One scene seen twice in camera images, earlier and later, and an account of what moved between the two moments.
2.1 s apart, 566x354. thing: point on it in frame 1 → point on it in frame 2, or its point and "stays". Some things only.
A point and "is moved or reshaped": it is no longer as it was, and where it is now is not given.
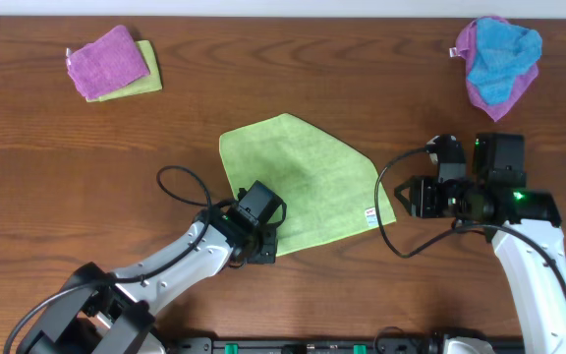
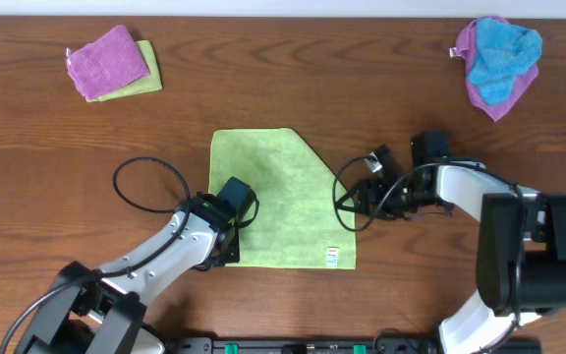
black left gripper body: (267, 244) → (234, 241)
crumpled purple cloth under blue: (467, 48) stays
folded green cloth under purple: (149, 83) stays
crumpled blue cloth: (503, 48) stays
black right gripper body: (416, 198) → (373, 198)
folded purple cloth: (113, 60) stays
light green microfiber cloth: (329, 189) is moved or reshaped
